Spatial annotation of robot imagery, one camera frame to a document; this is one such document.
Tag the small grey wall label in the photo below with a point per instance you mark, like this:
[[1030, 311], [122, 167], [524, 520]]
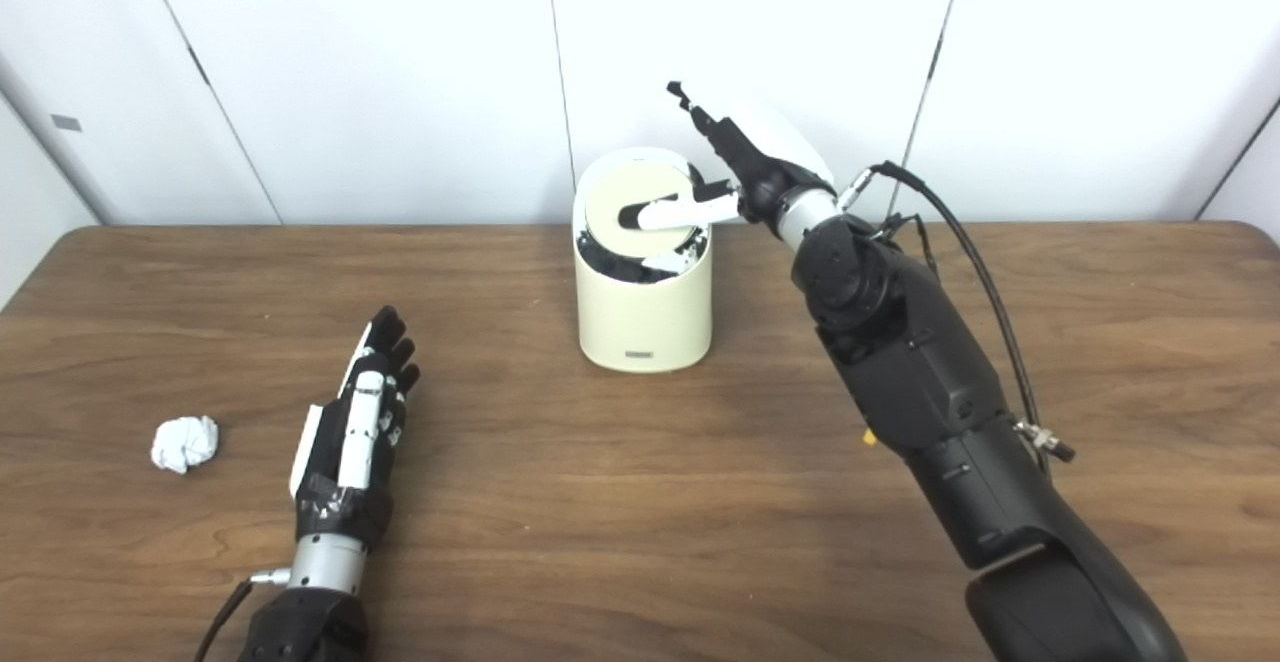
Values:
[[67, 123]]

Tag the cream round bin lid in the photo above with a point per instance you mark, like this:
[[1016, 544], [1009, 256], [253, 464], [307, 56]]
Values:
[[625, 187]]

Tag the cream desktop trash bin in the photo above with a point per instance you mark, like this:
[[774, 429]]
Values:
[[643, 317]]

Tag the white paper ball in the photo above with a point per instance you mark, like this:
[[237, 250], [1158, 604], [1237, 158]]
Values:
[[184, 444]]

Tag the black bin liner bag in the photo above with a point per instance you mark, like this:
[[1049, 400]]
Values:
[[620, 267]]

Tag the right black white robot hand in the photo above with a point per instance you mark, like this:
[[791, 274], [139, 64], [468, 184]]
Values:
[[775, 157]]

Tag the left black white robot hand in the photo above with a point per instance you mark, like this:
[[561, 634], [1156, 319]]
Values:
[[355, 437]]

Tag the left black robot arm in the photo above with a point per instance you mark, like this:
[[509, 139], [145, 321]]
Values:
[[305, 627]]

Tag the black wall panel hinge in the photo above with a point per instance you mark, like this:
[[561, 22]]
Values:
[[938, 50], [199, 65]]

